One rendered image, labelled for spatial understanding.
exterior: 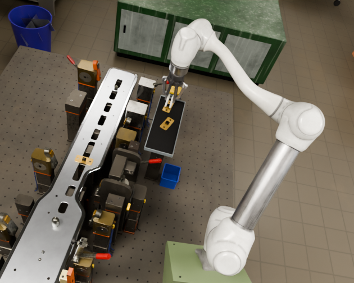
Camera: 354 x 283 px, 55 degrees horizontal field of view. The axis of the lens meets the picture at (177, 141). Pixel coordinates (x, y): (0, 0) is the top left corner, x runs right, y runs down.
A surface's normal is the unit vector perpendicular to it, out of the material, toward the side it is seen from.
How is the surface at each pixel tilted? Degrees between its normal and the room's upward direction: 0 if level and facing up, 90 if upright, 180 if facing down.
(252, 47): 90
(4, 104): 0
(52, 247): 0
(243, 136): 0
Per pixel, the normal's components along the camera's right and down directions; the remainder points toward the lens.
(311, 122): -0.04, 0.04
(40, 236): 0.21, -0.60
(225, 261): -0.13, 0.23
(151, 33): -0.08, 0.77
